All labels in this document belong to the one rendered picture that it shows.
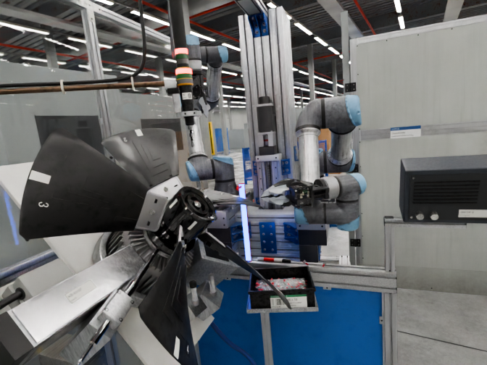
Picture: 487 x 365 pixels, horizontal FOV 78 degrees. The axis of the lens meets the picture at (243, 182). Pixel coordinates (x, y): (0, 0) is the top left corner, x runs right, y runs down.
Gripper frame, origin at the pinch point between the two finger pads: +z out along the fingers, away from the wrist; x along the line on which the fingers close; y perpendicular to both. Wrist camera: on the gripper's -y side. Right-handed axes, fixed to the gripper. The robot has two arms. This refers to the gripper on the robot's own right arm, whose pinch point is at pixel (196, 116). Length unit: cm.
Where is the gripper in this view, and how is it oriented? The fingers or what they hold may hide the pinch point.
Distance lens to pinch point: 143.3
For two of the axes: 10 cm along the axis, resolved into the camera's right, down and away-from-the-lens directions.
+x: -9.3, 0.3, 3.6
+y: 3.5, -1.9, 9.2
